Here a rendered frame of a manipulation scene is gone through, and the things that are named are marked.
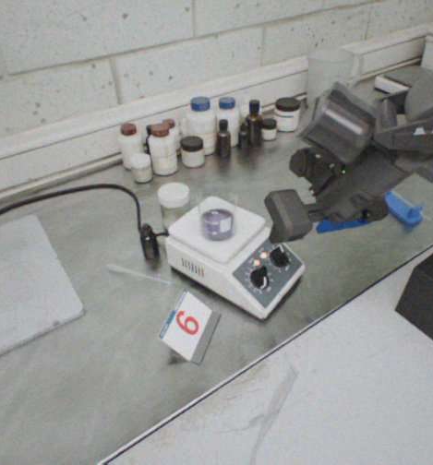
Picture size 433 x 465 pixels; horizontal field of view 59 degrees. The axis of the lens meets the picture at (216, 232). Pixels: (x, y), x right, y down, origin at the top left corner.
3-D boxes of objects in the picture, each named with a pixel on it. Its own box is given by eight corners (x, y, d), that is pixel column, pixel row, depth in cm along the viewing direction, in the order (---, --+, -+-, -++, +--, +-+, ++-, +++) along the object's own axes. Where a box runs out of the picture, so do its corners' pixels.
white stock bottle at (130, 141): (148, 167, 93) (141, 129, 86) (125, 172, 92) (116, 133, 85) (144, 157, 97) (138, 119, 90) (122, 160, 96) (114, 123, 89)
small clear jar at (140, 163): (129, 177, 90) (126, 158, 86) (146, 170, 92) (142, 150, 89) (140, 185, 87) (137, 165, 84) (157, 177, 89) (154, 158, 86)
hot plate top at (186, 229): (268, 223, 64) (268, 219, 63) (223, 265, 57) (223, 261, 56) (211, 198, 70) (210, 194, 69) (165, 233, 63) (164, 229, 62)
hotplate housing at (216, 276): (305, 274, 66) (311, 239, 60) (263, 325, 58) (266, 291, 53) (204, 224, 76) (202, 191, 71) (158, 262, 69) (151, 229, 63)
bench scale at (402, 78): (439, 115, 111) (445, 99, 108) (370, 88, 128) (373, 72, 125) (478, 101, 118) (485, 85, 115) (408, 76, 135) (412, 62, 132)
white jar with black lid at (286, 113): (281, 119, 111) (282, 94, 106) (302, 125, 108) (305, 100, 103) (268, 127, 107) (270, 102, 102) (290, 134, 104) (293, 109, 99)
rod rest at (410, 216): (421, 221, 75) (427, 207, 73) (408, 226, 75) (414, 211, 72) (386, 194, 82) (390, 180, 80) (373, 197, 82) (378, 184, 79)
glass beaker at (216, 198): (243, 225, 63) (245, 182, 57) (229, 251, 58) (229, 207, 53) (204, 216, 65) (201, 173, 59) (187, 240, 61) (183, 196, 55)
